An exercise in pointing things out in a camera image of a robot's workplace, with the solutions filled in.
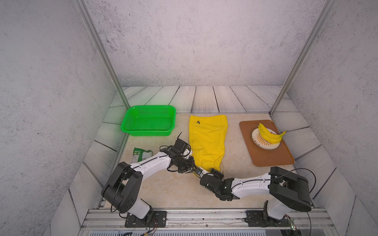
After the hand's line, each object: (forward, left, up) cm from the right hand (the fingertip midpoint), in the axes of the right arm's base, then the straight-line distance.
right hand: (211, 172), depth 86 cm
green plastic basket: (+43, +46, -2) cm, 63 cm away
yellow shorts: (+27, +1, -1) cm, 27 cm away
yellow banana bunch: (+23, -43, +1) cm, 49 cm away
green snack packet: (+10, +44, +1) cm, 45 cm away
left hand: (-1, +7, +5) cm, 8 cm away
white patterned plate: (+23, -34, -2) cm, 41 cm away
